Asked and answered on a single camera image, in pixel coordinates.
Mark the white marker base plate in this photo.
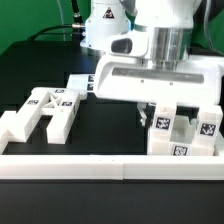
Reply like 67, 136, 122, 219
67, 74, 95, 93

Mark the white chair back frame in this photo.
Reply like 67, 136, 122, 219
0, 87, 87, 151

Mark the white U-shaped fence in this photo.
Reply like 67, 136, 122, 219
0, 110, 224, 181

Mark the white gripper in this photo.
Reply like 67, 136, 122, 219
94, 29, 222, 128

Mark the white chair seat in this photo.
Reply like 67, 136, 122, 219
147, 116, 215, 156

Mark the black cable with connector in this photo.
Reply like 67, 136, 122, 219
27, 0, 86, 42

